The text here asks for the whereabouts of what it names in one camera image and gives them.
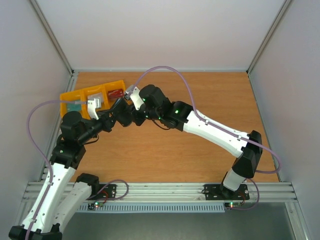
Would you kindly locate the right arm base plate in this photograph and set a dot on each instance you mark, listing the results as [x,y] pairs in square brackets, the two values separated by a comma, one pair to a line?
[214,192]

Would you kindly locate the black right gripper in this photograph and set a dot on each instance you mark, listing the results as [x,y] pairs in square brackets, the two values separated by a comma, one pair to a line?
[138,116]

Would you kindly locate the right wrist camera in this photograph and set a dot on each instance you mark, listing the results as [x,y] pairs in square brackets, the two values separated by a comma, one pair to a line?
[132,93]

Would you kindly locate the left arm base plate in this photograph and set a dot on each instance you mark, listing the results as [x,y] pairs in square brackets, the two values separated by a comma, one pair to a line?
[107,192]

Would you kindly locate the grey slotted cable duct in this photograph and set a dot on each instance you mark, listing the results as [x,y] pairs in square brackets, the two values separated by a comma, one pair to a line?
[137,208]

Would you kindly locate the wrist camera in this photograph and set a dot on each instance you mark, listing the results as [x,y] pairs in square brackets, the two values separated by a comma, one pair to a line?
[132,93]
[92,112]

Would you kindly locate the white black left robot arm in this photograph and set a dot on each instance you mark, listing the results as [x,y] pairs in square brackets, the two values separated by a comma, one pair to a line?
[51,213]

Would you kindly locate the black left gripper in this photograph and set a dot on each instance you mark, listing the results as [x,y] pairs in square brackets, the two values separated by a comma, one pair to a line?
[109,122]

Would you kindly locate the aluminium front rail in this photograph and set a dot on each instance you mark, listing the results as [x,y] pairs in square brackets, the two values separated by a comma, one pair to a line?
[269,192]

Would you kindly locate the green card in bin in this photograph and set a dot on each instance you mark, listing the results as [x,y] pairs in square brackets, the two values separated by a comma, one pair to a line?
[72,107]

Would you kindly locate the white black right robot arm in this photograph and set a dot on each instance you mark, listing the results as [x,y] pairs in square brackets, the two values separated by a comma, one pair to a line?
[149,103]

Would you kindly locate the red card in bin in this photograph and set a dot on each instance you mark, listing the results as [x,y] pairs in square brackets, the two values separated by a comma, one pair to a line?
[115,94]

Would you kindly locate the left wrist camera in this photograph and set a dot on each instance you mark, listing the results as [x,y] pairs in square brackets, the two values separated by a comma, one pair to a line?
[92,112]

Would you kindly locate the yellow three-compartment bin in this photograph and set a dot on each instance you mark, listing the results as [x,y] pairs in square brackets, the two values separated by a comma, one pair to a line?
[105,100]

